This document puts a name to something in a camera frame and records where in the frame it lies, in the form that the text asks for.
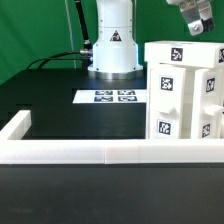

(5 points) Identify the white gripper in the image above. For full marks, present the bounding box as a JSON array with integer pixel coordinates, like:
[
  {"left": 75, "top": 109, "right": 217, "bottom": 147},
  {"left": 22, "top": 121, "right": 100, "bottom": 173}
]
[{"left": 166, "top": 0, "right": 215, "bottom": 36}]

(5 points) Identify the white cabinet top box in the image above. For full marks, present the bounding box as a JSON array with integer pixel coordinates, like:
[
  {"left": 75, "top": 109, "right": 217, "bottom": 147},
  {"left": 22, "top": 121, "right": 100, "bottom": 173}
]
[{"left": 144, "top": 41, "right": 224, "bottom": 68}]

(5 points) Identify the white cabinet body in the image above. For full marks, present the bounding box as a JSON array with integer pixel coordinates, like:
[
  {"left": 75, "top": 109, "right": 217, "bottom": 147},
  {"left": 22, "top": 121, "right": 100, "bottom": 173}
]
[{"left": 145, "top": 61, "right": 224, "bottom": 140}]

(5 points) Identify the white cabinet door panel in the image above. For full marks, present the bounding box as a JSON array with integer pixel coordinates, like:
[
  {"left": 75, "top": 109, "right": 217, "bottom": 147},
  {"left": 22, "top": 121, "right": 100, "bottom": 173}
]
[{"left": 191, "top": 69, "right": 224, "bottom": 139}]

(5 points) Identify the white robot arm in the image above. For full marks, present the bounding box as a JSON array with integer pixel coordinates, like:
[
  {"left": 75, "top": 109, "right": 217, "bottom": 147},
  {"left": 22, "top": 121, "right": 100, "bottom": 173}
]
[{"left": 88, "top": 0, "right": 214, "bottom": 80}]

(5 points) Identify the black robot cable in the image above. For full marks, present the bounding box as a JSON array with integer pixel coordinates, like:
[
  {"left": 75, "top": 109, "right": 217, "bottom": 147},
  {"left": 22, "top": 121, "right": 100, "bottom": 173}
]
[{"left": 27, "top": 0, "right": 93, "bottom": 70}]

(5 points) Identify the white marker base plate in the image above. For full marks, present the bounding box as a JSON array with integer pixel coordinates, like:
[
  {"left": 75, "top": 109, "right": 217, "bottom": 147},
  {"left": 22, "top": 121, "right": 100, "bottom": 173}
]
[{"left": 73, "top": 89, "right": 146, "bottom": 104}]

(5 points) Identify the white U-shaped fence frame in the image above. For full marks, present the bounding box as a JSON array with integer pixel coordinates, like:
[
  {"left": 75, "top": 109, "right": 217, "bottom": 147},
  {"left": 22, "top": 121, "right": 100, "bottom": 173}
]
[{"left": 0, "top": 110, "right": 224, "bottom": 164}]

